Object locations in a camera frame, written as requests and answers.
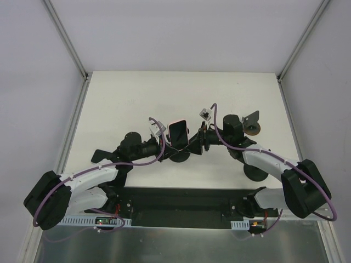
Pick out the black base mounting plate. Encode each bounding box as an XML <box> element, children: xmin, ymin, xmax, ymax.
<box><xmin>98</xmin><ymin>185</ymin><xmax>278</xmax><ymax>229</ymax></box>

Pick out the white cable duct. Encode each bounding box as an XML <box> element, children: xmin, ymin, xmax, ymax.
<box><xmin>230</xmin><ymin>220</ymin><xmax>250</xmax><ymax>231</ymax></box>
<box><xmin>58</xmin><ymin>215</ymin><xmax>132</xmax><ymax>227</ymax></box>

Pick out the black phone pink case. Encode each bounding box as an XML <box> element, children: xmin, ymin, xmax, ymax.
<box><xmin>167</xmin><ymin>119</ymin><xmax>189</xmax><ymax>150</ymax></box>

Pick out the black clamp phone stand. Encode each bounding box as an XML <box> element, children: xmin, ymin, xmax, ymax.
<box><xmin>168</xmin><ymin>148</ymin><xmax>191</xmax><ymax>163</ymax></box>

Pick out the left white cable duct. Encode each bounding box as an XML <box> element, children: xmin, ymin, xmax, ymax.
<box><xmin>58</xmin><ymin>215</ymin><xmax>132</xmax><ymax>227</ymax></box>

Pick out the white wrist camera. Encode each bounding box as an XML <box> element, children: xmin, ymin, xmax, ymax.
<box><xmin>199</xmin><ymin>108</ymin><xmax>213</xmax><ymax>122</ymax></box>
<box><xmin>149</xmin><ymin>121</ymin><xmax>166</xmax><ymax>144</ymax></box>

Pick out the wooden base wedge phone stand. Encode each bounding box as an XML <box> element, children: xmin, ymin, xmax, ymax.
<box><xmin>242</xmin><ymin>110</ymin><xmax>261</xmax><ymax>136</ymax></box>

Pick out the black round base phone stand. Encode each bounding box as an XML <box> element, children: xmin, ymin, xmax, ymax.
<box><xmin>244</xmin><ymin>164</ymin><xmax>268</xmax><ymax>182</ymax></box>

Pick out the aluminium frame post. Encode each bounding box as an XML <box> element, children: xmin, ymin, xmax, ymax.
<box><xmin>277</xmin><ymin>0</ymin><xmax>332</xmax><ymax>83</ymax></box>
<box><xmin>41</xmin><ymin>0</ymin><xmax>90</xmax><ymax>81</ymax></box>

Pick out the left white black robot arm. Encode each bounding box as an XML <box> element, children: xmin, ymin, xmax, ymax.
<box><xmin>24</xmin><ymin>132</ymin><xmax>190</xmax><ymax>230</ymax></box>

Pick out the left aluminium frame post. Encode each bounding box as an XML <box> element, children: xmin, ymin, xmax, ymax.
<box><xmin>41</xmin><ymin>0</ymin><xmax>90</xmax><ymax>81</ymax></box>

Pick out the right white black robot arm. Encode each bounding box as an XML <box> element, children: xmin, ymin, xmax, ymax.
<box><xmin>182</xmin><ymin>115</ymin><xmax>337</xmax><ymax>221</ymax></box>

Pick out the right aluminium frame post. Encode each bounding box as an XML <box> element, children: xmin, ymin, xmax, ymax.
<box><xmin>277</xmin><ymin>0</ymin><xmax>332</xmax><ymax>83</ymax></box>

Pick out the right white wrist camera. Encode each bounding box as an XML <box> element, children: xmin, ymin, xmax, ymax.
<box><xmin>199</xmin><ymin>108</ymin><xmax>213</xmax><ymax>122</ymax></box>

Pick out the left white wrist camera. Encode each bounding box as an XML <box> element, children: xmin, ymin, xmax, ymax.
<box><xmin>149</xmin><ymin>121</ymin><xmax>166</xmax><ymax>144</ymax></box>

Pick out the right white cable duct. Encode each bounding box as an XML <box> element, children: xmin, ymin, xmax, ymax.
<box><xmin>230</xmin><ymin>220</ymin><xmax>250</xmax><ymax>231</ymax></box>

